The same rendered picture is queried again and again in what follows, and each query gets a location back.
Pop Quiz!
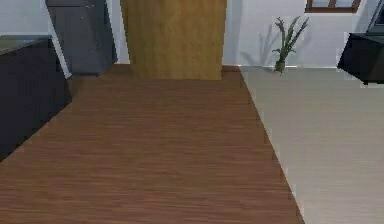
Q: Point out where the wooden room door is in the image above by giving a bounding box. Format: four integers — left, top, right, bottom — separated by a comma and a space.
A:
119, 0, 228, 81

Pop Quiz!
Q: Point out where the green house plant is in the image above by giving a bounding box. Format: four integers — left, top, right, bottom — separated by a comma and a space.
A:
271, 15, 310, 75

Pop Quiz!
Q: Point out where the dark kitchen counter cabinet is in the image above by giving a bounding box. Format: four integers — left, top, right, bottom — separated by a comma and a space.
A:
0, 34, 73, 163

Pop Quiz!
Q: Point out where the brown framed window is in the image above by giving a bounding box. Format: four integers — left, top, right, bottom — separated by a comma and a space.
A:
304, 0, 362, 14

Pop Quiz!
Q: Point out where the black television stand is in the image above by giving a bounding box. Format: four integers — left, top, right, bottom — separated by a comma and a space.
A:
336, 32, 384, 86

